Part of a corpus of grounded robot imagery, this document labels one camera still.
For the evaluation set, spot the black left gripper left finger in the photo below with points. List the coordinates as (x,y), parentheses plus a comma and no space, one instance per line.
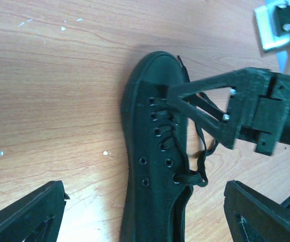
(36,216)

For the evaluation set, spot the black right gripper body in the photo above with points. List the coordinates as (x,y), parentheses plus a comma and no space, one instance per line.
(271,120)

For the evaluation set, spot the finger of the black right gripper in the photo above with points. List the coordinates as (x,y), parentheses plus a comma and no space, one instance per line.
(237,121)

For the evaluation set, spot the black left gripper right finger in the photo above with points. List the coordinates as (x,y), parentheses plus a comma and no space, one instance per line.
(252,216)

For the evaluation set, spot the black canvas sneaker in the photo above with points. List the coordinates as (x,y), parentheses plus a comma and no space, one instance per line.
(154,207)

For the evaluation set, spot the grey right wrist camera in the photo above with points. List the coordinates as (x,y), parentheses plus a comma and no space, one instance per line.
(272,26)

